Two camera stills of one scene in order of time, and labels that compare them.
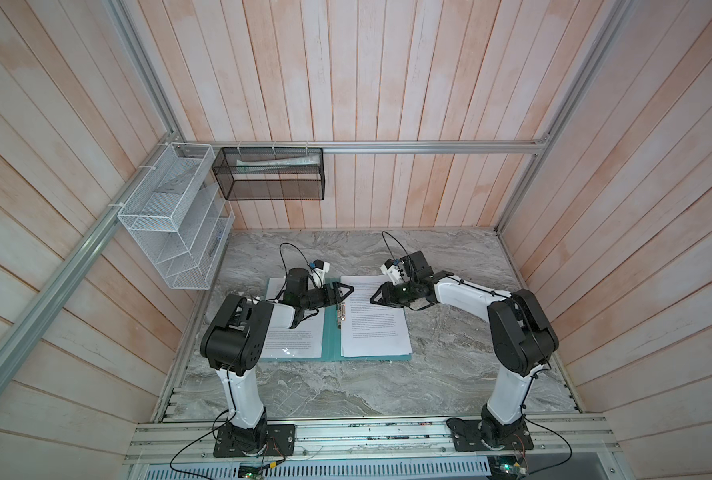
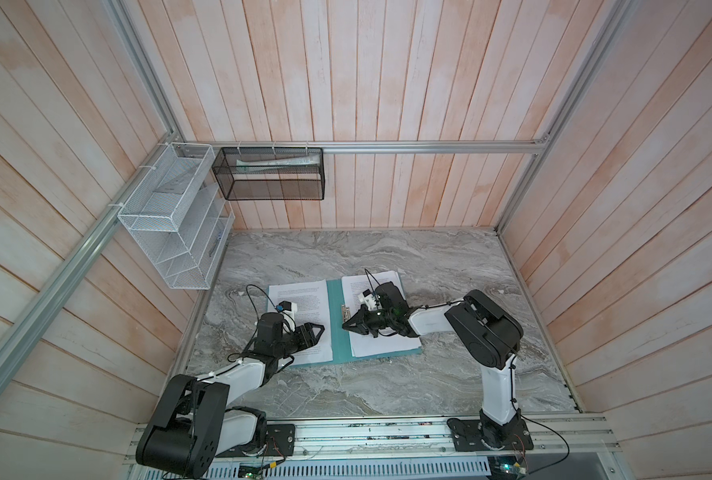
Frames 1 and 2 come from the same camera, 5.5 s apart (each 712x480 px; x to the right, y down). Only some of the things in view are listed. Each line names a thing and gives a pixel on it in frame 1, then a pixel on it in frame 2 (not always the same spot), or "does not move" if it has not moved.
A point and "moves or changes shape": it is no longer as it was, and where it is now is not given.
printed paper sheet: (372, 329) does not move
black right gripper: (386, 297) → (361, 326)
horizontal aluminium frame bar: (456, 146) does not move
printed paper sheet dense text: (304, 340) moves or changes shape
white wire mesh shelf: (180, 218) does not move
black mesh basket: (271, 173) does not move
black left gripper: (335, 292) → (306, 337)
